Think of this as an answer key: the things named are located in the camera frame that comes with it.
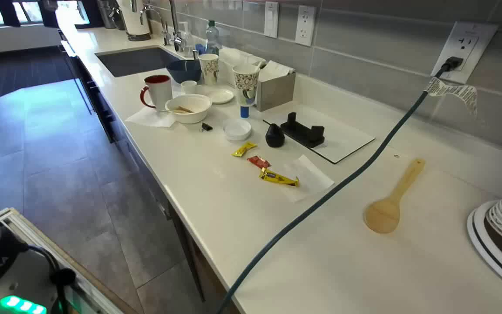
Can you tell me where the small white cup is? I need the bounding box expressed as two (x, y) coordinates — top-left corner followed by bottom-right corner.
(180, 78), (200, 96)

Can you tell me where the red sachet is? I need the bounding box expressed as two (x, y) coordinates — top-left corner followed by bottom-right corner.
(247, 153), (273, 171)

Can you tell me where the short yellow sachet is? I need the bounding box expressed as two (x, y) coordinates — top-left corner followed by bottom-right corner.
(233, 139), (261, 158)

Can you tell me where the small white dish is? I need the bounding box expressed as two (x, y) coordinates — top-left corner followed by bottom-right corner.
(222, 117), (255, 145)

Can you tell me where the black round knob object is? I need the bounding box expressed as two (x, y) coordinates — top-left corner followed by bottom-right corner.
(264, 120), (287, 150)

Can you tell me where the long yellow sachet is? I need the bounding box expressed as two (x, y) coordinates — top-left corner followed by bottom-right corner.
(259, 167), (302, 188)

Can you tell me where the black clamp holder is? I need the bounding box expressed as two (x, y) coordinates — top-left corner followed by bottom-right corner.
(280, 110), (329, 148)

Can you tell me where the clear plastic wrapper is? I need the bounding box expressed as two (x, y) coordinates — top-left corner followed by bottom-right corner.
(288, 153), (337, 197)

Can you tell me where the white flat plate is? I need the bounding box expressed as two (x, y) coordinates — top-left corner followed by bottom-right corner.
(196, 83), (238, 106)

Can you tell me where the cardboard box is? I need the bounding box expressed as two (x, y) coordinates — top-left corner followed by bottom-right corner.
(255, 59), (299, 113)

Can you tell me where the white cereal bowl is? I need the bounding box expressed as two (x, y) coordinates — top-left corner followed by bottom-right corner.
(165, 92), (215, 125)

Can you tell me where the white paper towel pile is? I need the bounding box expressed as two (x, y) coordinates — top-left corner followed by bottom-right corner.
(219, 47), (268, 75)

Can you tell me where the white mug with red inside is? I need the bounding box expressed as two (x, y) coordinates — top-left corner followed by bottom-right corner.
(139, 73), (175, 115)

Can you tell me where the white paper napkin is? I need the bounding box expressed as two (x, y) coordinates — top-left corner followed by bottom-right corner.
(125, 104), (179, 131)

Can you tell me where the clear soap dispenser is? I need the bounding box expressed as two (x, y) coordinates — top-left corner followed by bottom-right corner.
(175, 19), (196, 57)

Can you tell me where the wooden spoon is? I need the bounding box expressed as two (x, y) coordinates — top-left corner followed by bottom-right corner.
(362, 157), (428, 235)

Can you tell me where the dark kitchen sink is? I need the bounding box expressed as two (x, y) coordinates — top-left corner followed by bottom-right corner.
(95, 45), (179, 78)

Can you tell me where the metal sink faucet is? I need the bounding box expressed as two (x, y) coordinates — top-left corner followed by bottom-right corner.
(163, 0), (187, 50)

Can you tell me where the white kettle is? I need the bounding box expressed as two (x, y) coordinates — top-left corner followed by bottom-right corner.
(118, 0), (154, 42)

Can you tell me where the clear tape strip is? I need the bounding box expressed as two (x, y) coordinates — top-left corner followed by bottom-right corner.
(424, 76), (480, 113)

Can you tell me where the black power plug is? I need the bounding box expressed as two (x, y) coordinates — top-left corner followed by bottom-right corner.
(433, 54), (466, 80)

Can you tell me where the spoon with black handle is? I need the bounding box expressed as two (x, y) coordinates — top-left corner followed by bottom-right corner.
(175, 103), (215, 132)

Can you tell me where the dark green power cable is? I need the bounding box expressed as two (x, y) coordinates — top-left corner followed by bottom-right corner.
(215, 89), (433, 314)

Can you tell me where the white wall switch plate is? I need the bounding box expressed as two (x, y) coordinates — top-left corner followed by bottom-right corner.
(262, 0), (281, 40)

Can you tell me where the white double wall outlet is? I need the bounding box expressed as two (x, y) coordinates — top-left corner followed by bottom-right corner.
(294, 3), (318, 47)

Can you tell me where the large white wall outlet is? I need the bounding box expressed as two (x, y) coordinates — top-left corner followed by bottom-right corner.
(431, 21), (501, 85)

